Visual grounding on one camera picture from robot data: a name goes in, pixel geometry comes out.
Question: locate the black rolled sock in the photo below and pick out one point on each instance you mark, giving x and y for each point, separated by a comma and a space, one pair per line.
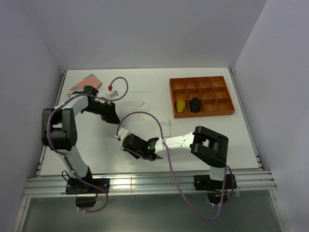
194, 105

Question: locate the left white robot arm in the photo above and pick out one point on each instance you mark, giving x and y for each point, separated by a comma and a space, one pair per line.
59, 131

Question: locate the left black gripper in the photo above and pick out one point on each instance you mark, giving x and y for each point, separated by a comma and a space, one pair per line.
110, 115

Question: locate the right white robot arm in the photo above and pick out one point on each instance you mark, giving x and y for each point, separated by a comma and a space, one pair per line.
207, 145

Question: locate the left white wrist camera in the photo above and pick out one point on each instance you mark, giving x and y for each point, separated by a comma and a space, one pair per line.
113, 94

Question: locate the orange compartment tray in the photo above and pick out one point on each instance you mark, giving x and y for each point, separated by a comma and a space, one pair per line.
215, 99

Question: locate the pink green patterned socks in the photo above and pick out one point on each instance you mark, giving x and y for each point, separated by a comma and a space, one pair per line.
90, 80

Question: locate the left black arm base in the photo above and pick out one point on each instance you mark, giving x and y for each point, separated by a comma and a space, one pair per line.
86, 190

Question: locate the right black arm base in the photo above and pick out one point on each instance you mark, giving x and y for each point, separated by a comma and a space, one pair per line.
213, 188

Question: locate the white sock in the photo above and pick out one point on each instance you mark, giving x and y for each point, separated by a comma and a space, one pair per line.
164, 122

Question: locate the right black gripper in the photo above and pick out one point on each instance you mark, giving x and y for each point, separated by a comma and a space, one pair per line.
135, 155

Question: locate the yellow rolled sock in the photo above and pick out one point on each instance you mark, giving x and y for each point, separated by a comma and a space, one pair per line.
181, 107

